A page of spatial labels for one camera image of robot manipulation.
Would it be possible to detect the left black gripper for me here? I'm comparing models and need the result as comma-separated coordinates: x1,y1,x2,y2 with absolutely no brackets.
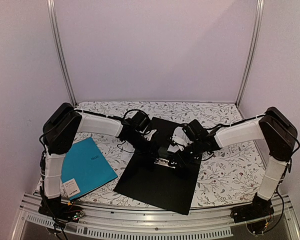
126,132,159,159

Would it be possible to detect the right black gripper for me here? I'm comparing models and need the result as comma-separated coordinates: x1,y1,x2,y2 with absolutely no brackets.
168,139,203,169

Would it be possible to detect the black clip folder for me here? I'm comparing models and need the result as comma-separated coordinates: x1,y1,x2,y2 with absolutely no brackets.
114,116,202,216

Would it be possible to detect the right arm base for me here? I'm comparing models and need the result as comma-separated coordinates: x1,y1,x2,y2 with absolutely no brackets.
230,194,274,235

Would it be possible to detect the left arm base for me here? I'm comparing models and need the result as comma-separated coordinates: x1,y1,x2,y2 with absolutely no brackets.
38,187,85,223

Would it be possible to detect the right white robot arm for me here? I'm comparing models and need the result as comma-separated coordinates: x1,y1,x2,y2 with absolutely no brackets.
171,106,300,218

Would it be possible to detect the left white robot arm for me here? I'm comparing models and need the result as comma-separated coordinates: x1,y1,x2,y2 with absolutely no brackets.
39,102,159,217

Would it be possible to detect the blue folder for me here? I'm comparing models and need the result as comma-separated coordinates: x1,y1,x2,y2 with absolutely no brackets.
61,138,117,200

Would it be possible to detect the floral tablecloth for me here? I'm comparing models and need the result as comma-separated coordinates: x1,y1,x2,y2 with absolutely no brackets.
34,100,278,209

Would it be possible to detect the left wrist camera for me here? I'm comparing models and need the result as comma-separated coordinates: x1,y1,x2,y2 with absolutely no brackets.
132,111,151,132

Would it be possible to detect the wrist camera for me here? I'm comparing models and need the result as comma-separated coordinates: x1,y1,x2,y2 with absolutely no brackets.
132,111,151,132
185,119,208,141

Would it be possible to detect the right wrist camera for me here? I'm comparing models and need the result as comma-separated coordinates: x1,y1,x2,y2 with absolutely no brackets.
185,119,208,141

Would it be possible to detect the front aluminium rail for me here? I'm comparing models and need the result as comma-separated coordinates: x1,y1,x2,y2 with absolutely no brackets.
11,193,300,240

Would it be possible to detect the left aluminium frame post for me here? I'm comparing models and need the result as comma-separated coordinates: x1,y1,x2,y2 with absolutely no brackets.
46,0,77,106

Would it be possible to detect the aluminium frame post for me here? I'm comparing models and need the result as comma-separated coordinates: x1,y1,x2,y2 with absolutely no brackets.
46,0,77,106
235,0,265,108

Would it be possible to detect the right aluminium frame post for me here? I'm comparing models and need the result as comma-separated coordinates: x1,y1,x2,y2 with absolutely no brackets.
235,0,265,108

